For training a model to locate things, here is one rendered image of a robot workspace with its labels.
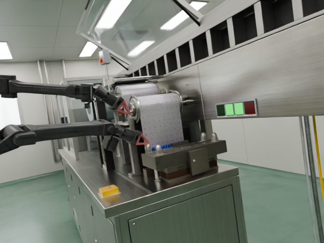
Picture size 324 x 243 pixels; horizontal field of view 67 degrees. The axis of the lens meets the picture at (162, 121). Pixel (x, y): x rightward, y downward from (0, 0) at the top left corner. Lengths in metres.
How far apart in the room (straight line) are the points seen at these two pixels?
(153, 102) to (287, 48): 0.67
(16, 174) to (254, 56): 6.32
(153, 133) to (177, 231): 0.48
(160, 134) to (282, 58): 0.68
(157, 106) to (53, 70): 5.72
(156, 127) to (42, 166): 5.67
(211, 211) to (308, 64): 0.73
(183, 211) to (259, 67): 0.67
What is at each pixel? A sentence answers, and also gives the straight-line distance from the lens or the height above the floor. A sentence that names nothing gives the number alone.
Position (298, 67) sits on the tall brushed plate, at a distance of 0.95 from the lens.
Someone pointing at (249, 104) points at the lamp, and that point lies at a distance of 1.08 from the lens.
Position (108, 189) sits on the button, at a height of 0.92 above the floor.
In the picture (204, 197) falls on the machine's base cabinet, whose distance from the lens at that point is 1.17.
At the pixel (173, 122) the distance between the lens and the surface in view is 1.34.
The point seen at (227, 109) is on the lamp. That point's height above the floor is 1.19.
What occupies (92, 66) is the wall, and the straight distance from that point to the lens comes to 7.03.
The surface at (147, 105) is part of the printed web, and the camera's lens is 1.27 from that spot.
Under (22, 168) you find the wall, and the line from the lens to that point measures 6.81.
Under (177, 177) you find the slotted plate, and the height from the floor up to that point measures 0.91.
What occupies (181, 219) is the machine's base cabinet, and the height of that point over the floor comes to 0.75.
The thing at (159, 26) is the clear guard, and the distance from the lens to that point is 1.59.
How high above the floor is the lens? 1.23
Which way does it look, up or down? 3 degrees down
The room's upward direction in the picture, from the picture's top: 8 degrees counter-clockwise
